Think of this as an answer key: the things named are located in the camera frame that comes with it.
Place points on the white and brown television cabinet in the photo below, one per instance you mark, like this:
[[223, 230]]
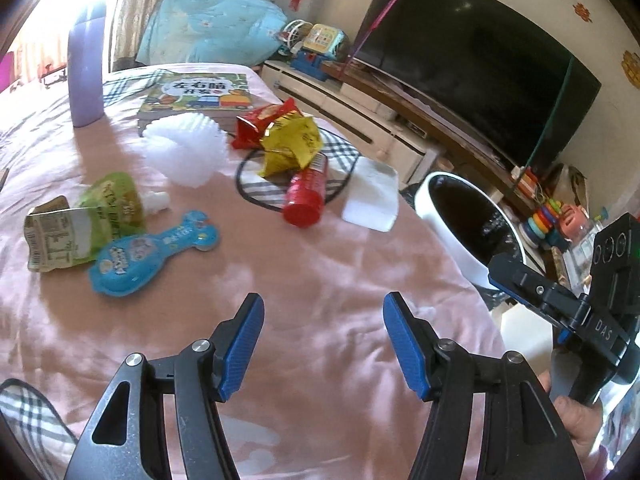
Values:
[[350, 105]]

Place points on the small dark stand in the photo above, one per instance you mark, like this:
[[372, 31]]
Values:
[[54, 74]]

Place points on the red snack packet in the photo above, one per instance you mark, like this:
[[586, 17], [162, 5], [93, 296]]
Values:
[[255, 122]]

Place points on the orange pink plastic toy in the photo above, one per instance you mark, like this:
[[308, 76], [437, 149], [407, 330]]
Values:
[[574, 222]]

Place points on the white round trash can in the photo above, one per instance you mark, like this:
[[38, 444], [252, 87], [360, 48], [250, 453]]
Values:
[[450, 240]]

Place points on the blue blister pack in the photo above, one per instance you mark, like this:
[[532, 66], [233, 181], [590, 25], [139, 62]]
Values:
[[130, 260]]

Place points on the magenta panel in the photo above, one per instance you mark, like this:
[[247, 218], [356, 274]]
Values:
[[6, 72]]

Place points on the beige bag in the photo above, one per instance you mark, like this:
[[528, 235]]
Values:
[[572, 180]]

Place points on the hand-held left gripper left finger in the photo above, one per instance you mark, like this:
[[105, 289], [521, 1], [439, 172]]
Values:
[[242, 345]]

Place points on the blue toy vehicle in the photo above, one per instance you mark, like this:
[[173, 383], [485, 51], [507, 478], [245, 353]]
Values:
[[307, 64]]

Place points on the pink stick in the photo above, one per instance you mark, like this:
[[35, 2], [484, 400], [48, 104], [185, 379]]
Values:
[[380, 22]]

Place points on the white paper tissue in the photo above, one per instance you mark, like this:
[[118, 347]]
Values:
[[372, 195]]

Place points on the black garbage bag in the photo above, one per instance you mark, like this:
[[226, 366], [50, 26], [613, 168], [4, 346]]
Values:
[[470, 220]]

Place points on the red plastic bottle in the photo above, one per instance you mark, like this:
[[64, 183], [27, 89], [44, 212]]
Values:
[[302, 195]]

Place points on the small colourful toy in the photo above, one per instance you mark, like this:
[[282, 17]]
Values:
[[525, 180]]

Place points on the yellow and red wall sticker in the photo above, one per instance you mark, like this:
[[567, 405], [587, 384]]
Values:
[[631, 64]]

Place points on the colourful activity cube toy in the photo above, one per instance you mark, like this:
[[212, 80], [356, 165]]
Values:
[[325, 40]]

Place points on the green spout pouch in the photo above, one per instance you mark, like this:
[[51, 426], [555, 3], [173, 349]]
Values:
[[115, 200]]

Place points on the white cage ball toy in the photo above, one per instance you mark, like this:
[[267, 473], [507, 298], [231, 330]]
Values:
[[294, 35]]

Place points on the green stick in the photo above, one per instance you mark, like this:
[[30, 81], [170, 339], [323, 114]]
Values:
[[547, 120]]

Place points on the black flat screen television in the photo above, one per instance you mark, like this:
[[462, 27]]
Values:
[[475, 60]]

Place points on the small red wall sticker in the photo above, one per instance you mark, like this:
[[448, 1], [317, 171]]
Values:
[[582, 12]]

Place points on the green children's book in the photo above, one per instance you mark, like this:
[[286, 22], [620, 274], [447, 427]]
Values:
[[200, 92]]

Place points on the yellow snack packet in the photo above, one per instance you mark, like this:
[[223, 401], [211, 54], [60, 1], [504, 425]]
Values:
[[292, 142]]

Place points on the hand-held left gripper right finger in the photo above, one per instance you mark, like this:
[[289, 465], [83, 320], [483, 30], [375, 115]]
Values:
[[402, 345]]

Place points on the purple insulated bottle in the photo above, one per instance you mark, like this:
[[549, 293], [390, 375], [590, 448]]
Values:
[[86, 75]]

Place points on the white foam fruit net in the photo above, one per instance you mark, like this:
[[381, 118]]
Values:
[[187, 147]]

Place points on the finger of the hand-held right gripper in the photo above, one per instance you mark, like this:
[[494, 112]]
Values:
[[520, 297], [530, 280]]

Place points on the green drink pouch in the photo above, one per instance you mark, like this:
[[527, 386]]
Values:
[[55, 240]]

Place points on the light blue floral quilt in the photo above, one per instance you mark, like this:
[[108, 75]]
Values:
[[210, 25]]

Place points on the person's right hand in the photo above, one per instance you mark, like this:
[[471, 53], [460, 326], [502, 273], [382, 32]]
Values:
[[577, 425]]

